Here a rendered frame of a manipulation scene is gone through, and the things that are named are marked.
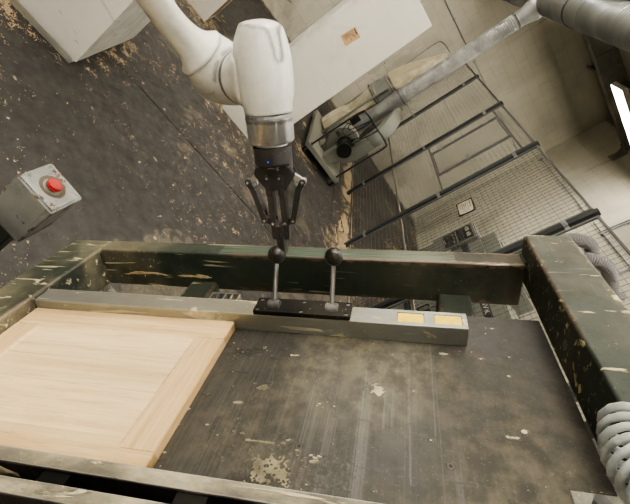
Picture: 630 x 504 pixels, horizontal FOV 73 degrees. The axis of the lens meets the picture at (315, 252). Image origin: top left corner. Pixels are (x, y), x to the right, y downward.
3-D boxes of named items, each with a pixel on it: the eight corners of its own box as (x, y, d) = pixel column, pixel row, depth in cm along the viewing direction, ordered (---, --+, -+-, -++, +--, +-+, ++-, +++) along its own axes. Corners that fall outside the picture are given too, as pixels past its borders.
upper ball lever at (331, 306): (323, 312, 87) (326, 247, 88) (342, 313, 86) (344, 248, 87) (320, 314, 83) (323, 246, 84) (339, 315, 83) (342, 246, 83)
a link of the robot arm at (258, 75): (308, 110, 79) (269, 106, 88) (302, 15, 72) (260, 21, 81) (259, 119, 73) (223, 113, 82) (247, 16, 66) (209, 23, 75)
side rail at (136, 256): (122, 273, 128) (112, 240, 123) (513, 292, 105) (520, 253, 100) (110, 283, 122) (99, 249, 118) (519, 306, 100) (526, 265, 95)
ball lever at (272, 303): (268, 308, 89) (271, 245, 90) (285, 309, 89) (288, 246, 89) (262, 310, 86) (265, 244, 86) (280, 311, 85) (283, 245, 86)
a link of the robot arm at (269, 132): (253, 110, 84) (257, 140, 87) (237, 118, 76) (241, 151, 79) (297, 108, 83) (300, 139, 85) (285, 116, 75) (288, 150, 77)
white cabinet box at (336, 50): (234, 88, 476) (394, -42, 393) (266, 130, 501) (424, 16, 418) (219, 105, 427) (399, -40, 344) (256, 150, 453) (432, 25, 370)
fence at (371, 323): (55, 302, 103) (50, 288, 101) (463, 330, 84) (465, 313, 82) (40, 314, 99) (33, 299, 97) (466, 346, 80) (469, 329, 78)
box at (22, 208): (18, 194, 122) (52, 161, 115) (48, 227, 125) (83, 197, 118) (-19, 209, 112) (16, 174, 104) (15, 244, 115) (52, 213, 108)
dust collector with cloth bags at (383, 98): (309, 114, 676) (435, 25, 587) (333, 149, 707) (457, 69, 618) (299, 148, 566) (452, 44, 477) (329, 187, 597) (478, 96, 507)
